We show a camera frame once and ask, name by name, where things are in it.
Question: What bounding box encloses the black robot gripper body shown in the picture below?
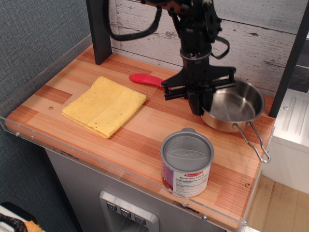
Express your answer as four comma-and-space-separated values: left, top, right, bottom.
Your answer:
161, 55, 236, 100

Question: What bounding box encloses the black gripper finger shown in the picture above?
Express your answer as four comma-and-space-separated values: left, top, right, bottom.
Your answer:
187, 91, 201, 115
199, 88, 213, 112

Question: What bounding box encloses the small stainless steel pot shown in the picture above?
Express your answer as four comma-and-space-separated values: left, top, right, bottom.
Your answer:
201, 79, 270, 163

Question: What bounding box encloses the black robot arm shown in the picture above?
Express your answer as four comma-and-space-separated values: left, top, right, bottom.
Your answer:
142, 0, 236, 116

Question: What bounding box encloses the toy food can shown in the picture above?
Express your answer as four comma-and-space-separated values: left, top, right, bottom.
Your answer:
160, 128, 214, 197

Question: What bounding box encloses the yellow folded cloth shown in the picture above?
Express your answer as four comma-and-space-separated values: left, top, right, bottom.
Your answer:
61, 76, 147, 139

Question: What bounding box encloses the white side cabinet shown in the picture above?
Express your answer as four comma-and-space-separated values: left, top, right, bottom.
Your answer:
262, 89, 309, 193

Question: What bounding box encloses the grey toy fridge cabinet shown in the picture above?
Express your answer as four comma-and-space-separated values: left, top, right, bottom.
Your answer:
46, 150, 223, 232

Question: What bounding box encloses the clear acrylic table guard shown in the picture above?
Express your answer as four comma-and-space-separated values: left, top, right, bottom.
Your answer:
0, 44, 261, 232

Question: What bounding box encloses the orange plush object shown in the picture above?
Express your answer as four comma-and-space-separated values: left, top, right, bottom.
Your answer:
21, 221, 43, 232

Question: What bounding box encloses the red-handled metal spoon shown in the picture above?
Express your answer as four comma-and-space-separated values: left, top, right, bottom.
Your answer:
129, 73, 164, 88

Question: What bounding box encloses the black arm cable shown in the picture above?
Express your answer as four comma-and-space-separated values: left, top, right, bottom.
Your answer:
103, 0, 162, 42

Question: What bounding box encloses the black right vertical post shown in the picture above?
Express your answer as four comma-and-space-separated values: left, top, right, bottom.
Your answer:
268, 2, 309, 118

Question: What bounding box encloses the black vertical post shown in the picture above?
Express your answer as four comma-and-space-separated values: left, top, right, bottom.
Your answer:
268, 2, 309, 118
86, 0, 112, 65

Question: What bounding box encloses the black left vertical post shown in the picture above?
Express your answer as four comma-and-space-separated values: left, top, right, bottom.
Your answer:
86, 0, 112, 65

